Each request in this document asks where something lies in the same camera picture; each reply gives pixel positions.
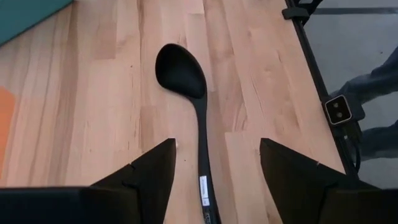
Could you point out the black frame rail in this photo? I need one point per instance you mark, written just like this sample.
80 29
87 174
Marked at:
308 46

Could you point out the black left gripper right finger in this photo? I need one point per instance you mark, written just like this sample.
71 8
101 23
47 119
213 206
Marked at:
311 199

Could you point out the black plastic ladle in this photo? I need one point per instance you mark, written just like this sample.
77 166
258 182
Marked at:
180 71

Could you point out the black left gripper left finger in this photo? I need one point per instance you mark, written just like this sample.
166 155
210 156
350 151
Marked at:
93 205

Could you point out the teal plastic bin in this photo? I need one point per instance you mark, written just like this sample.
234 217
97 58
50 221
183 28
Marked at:
25 15

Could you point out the person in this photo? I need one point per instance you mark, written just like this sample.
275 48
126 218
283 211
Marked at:
382 77

